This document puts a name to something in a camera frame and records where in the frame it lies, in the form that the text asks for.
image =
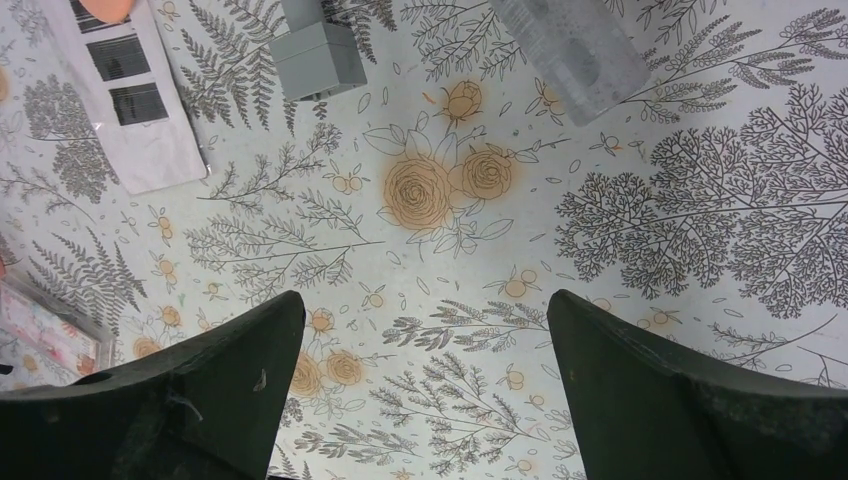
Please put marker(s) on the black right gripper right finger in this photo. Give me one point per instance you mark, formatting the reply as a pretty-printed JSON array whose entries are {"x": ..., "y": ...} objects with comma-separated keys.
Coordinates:
[{"x": 645, "y": 407}]

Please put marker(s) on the clear pink nail box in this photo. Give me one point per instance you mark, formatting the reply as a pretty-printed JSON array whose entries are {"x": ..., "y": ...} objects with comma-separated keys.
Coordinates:
[{"x": 64, "y": 344}]

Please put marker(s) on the orange round sponge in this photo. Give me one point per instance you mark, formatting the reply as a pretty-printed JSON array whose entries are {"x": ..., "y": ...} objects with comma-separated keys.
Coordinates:
[{"x": 108, "y": 11}]

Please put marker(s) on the white eyelash card packet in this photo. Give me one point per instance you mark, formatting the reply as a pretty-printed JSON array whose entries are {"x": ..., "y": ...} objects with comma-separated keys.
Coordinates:
[{"x": 122, "y": 74}]

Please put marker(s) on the grey square tube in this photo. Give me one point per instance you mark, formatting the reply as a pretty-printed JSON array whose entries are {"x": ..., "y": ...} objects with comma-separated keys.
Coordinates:
[{"x": 315, "y": 59}]

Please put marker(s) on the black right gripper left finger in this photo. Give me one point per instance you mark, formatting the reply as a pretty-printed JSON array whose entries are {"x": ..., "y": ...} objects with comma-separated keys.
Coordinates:
[{"x": 208, "y": 407}]

